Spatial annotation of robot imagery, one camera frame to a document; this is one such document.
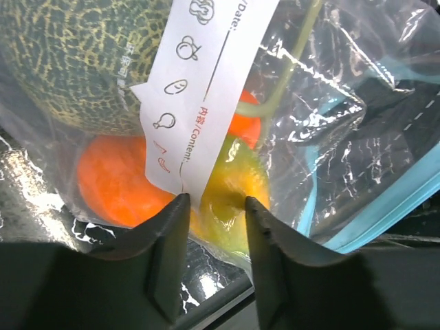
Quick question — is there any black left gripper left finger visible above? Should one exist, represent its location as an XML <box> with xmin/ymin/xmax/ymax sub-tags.
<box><xmin>1</xmin><ymin>194</ymin><xmax>190</xmax><ymax>329</ymax></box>

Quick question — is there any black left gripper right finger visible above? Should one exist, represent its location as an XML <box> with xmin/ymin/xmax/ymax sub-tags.
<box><xmin>245</xmin><ymin>197</ymin><xmax>439</xmax><ymax>329</ymax></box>

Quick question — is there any yellow fake lemon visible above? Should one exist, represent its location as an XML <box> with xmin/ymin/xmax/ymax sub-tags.
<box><xmin>190</xmin><ymin>134</ymin><xmax>270</xmax><ymax>256</ymax></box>

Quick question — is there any clear blue-zip food bag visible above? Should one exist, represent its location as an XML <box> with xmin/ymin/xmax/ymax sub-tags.
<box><xmin>0</xmin><ymin>0</ymin><xmax>440</xmax><ymax>272</ymax></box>

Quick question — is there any orange fake tomato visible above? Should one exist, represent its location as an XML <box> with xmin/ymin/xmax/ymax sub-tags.
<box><xmin>76</xmin><ymin>135</ymin><xmax>175</xmax><ymax>228</ymax></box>

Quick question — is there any green netted fake melon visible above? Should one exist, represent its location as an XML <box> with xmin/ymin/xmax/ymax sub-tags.
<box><xmin>1</xmin><ymin>1</ymin><xmax>172</xmax><ymax>136</ymax></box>

